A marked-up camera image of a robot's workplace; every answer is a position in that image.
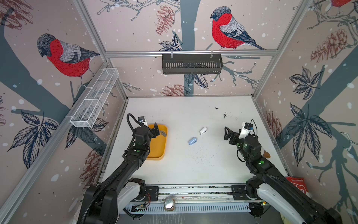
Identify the brown plush dog toy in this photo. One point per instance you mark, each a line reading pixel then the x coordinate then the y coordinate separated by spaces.
pixel 266 155

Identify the yellow plastic tray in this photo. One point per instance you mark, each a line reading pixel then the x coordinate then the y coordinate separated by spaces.
pixel 158 145

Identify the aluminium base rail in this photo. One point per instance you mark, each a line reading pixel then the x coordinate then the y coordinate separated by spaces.
pixel 196 198

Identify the silver round knob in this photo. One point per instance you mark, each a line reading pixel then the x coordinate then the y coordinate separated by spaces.
pixel 169 204

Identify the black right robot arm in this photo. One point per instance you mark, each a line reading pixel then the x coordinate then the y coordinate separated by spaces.
pixel 271 186

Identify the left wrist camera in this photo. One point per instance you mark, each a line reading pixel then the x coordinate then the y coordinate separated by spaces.
pixel 142 120

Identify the staple strips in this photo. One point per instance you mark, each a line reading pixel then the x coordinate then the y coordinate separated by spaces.
pixel 163 133

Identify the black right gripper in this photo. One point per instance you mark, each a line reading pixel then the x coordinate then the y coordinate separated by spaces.
pixel 236 136

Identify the white mini stapler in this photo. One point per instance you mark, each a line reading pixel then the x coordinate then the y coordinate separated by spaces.
pixel 203 130

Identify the white wire mesh shelf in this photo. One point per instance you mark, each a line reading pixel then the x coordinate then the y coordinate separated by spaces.
pixel 91 106

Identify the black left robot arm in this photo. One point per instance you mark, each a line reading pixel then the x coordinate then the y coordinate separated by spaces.
pixel 102 204

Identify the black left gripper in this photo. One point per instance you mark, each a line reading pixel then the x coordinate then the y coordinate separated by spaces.
pixel 153 133

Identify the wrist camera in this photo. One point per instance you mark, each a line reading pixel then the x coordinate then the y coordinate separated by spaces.
pixel 142 120
pixel 245 130

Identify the black wall basket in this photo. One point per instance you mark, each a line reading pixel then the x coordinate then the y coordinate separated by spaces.
pixel 182 64

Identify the blue mini stapler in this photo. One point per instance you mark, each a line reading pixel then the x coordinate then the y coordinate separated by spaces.
pixel 192 141

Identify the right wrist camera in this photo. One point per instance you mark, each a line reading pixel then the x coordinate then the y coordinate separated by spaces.
pixel 245 130

